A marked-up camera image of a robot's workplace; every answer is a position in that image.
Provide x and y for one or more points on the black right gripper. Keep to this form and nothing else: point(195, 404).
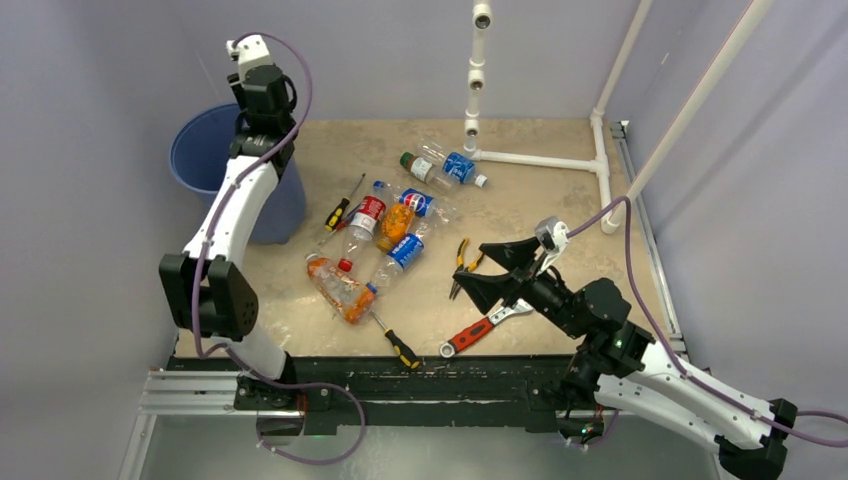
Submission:
point(485, 289)

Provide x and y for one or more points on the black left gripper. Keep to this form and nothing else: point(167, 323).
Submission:
point(236, 86)

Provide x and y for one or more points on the orange juice bottle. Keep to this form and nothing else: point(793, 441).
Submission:
point(395, 224)

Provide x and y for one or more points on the blue label bottle back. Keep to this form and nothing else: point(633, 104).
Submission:
point(452, 163)

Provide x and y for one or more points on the blue label bottle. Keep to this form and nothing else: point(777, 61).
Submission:
point(402, 256)
point(452, 163)

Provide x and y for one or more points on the green cap clear bottle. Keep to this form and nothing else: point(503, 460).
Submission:
point(428, 173)

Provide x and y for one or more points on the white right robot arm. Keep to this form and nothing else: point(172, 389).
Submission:
point(622, 365)

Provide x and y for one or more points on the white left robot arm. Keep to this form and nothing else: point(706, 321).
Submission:
point(206, 292)

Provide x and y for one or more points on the blue label bottle centre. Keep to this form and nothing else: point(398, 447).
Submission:
point(402, 256)

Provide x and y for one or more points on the pepsi label clear bottle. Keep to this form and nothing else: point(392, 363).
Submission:
point(422, 205)

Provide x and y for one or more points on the yellow black screwdriver front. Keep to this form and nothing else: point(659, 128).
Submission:
point(403, 352)

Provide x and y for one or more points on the yellow black screwdriver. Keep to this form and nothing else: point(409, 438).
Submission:
point(333, 219)
point(403, 352)

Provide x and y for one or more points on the yellow black screwdriver back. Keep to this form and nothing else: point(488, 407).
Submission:
point(333, 219)

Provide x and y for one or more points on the red label clear bottle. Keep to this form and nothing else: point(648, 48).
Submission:
point(360, 231)

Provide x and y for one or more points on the crushed orange label bottle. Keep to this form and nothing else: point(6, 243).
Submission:
point(351, 299)

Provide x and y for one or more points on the yellow handled pliers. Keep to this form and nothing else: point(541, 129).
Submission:
point(463, 267)

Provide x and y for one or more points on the red handled adjustable wrench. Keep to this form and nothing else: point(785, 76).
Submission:
point(478, 330)

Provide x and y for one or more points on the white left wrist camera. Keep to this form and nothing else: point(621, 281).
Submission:
point(248, 53)

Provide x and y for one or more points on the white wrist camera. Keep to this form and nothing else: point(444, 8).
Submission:
point(552, 234)
point(248, 53)

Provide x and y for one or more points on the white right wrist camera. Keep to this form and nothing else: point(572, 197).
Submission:
point(552, 234)

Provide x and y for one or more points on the black table front rail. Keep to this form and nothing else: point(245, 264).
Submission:
point(521, 391)

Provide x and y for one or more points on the aluminium side rail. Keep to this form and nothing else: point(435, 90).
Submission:
point(668, 313)

